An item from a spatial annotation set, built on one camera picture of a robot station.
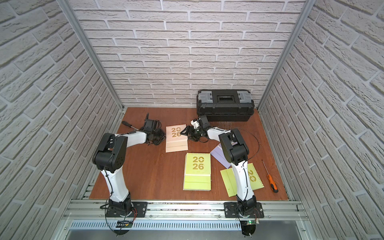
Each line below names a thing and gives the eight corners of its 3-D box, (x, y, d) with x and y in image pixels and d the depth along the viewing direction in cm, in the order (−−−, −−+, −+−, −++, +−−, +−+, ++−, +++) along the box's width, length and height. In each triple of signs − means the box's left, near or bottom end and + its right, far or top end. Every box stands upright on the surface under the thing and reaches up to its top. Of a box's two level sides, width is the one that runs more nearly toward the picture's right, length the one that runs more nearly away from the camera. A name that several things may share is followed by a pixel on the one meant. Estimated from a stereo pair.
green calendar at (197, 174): (183, 190, 82) (182, 188, 78) (185, 156, 95) (184, 153, 92) (211, 190, 82) (212, 188, 78) (209, 156, 95) (210, 153, 92)
